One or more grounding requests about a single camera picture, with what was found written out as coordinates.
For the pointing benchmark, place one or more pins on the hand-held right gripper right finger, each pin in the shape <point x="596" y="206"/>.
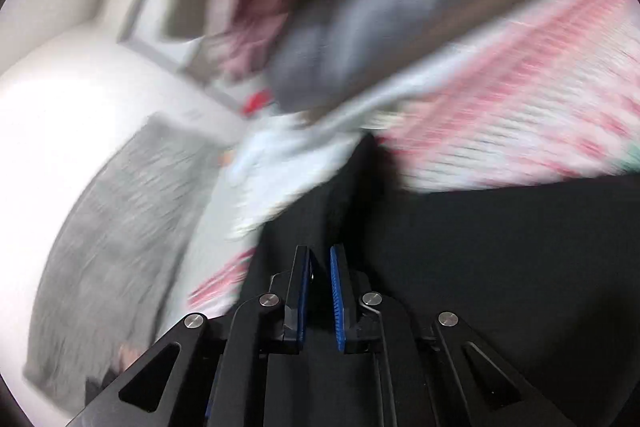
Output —
<point x="338" y="302"/>

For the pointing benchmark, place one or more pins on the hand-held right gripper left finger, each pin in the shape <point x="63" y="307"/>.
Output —
<point x="300" y="302"/>

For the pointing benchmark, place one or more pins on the black garment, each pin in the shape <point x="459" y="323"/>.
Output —
<point x="475" y="257"/>

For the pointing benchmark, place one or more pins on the white plastic bag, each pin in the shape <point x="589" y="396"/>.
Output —
<point x="310" y="147"/>

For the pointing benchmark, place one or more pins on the grey floor rug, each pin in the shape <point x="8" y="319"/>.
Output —
<point x="115" y="232"/>

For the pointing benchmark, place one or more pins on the small red object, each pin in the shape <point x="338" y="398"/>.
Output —
<point x="256" y="102"/>

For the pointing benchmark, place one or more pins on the pink green patterned blanket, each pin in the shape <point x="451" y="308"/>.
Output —
<point x="525" y="107"/>

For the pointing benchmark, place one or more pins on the grey folded quilt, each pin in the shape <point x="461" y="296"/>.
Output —
<point x="375" y="7"/>

